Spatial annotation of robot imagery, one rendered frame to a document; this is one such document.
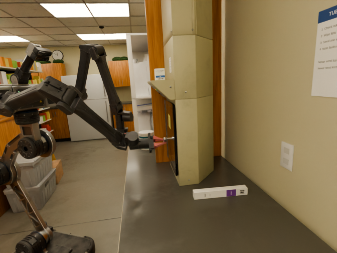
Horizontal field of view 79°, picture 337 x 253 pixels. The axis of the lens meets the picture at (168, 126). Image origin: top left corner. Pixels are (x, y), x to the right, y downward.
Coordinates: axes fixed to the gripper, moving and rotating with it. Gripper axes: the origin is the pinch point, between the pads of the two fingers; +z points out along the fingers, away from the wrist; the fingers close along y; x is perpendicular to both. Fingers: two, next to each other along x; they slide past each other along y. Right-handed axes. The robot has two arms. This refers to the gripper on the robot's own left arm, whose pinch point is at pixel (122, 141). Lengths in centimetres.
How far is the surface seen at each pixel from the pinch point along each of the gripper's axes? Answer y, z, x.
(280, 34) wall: 76, -55, -62
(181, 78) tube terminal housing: 36, -41, -46
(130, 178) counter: 4.9, 16.3, -29.2
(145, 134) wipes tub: 17.4, 2.0, 21.5
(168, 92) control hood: 29, -34, -46
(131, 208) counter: 6, 16, -60
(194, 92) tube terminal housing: 42, -33, -45
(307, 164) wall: 76, -5, -82
